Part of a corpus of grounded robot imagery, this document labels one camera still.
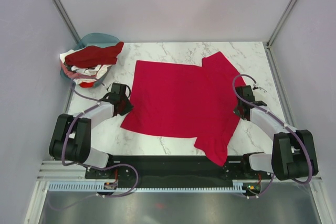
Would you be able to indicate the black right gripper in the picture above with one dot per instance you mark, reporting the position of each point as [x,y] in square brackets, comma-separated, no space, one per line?
[235,111]

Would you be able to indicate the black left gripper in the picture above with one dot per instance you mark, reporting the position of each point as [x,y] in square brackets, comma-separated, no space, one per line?
[127,109]

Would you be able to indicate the bright red t-shirt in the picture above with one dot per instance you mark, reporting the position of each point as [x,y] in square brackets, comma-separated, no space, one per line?
[187,101]

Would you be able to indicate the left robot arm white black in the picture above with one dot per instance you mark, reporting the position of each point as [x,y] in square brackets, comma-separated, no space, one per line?
[71,140]

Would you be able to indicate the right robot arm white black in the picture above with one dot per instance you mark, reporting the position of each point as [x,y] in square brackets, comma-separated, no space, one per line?
[293,153]

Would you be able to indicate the red shirt bottom of pile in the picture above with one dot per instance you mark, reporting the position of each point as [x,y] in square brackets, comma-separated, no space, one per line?
[87,84]

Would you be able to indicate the pink folded shirt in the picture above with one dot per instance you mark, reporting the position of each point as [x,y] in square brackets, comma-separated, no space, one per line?
[81,77]

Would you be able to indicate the dark red folded shirt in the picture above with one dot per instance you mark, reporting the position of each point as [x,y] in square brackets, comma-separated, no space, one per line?
[92,56]

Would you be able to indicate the blue plastic basket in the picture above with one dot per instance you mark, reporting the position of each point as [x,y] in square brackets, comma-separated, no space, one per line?
[94,39]

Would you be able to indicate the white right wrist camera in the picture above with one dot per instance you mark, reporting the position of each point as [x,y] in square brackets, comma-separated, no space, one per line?
[257,87]

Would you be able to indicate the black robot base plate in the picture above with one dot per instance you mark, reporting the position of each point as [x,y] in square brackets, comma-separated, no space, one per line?
[175,171]

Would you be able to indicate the light blue cable duct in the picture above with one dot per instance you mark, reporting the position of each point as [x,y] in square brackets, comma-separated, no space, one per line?
[104,187]

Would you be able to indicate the right aluminium frame post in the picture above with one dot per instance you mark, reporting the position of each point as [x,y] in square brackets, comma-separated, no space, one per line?
[285,15]

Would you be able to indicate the aluminium frame post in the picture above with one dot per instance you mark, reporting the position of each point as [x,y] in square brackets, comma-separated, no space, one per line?
[285,15]
[66,19]

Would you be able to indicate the left aluminium frame post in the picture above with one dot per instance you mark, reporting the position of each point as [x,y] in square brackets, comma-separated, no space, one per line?
[66,19]

